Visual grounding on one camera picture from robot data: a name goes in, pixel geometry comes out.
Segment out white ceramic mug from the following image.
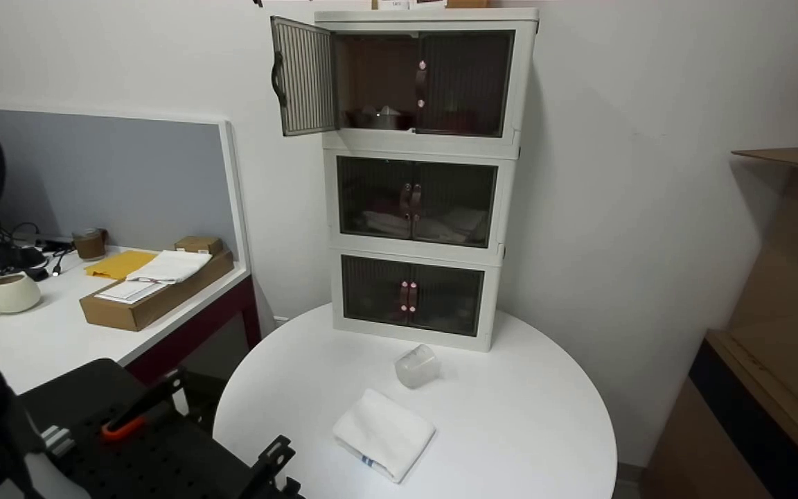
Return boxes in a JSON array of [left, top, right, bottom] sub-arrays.
[[0, 269, 44, 317]]

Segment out white desk with maroon frame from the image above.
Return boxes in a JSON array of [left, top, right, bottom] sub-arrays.
[[0, 245, 264, 398]]

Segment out smoked ribbed cabinet door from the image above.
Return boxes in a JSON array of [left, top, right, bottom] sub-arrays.
[[336, 157, 417, 245], [414, 32, 519, 140], [340, 255, 411, 327], [268, 14, 338, 141], [404, 262, 489, 338], [411, 161, 498, 251]]

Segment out black desk cables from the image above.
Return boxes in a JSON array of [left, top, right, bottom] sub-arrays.
[[0, 227, 76, 284]]

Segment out yellow envelope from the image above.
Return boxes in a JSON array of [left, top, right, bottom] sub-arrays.
[[83, 248, 157, 284]]

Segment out white three-tier storage cabinet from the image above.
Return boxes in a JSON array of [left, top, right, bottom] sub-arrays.
[[314, 5, 543, 355]]

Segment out clear plastic cup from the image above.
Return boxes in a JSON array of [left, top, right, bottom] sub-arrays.
[[394, 342, 446, 391]]

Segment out metal bowl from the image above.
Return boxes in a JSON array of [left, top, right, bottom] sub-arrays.
[[353, 103, 407, 134]]

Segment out grey partition with white frame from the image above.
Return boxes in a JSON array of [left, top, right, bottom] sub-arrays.
[[0, 103, 254, 279]]

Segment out small cardboard box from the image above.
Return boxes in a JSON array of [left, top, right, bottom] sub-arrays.
[[171, 234, 228, 258]]

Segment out cardboard box with black band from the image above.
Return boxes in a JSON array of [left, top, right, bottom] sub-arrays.
[[641, 330, 798, 499]]

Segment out white paper stack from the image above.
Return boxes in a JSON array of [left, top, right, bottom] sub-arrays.
[[98, 248, 217, 302]]

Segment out white folded cloth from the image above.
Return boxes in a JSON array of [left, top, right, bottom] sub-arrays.
[[329, 385, 439, 486]]

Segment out open flat cardboard box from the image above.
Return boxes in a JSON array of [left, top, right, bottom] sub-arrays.
[[77, 245, 236, 334]]

